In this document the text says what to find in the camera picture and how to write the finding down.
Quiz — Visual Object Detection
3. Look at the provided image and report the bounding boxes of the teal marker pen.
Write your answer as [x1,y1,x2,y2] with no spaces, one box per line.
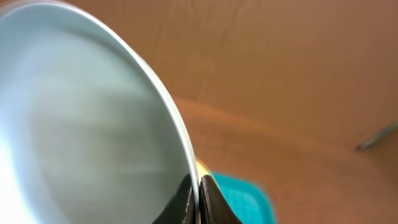
[355,121,397,151]

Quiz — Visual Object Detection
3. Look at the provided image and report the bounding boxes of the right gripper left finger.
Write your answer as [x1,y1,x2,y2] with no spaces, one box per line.
[152,174,196,224]

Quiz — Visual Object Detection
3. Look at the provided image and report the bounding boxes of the teal plastic serving tray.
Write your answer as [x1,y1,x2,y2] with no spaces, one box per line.
[211,172,277,224]

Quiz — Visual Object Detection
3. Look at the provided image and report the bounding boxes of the light blue plate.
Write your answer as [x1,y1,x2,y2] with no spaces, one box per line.
[1,1,199,223]

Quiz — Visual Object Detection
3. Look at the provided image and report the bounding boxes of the yellow-green plate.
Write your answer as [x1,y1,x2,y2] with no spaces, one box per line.
[196,159,211,180]

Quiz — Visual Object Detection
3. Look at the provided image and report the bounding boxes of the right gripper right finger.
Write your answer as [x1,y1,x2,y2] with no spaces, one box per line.
[199,175,243,224]

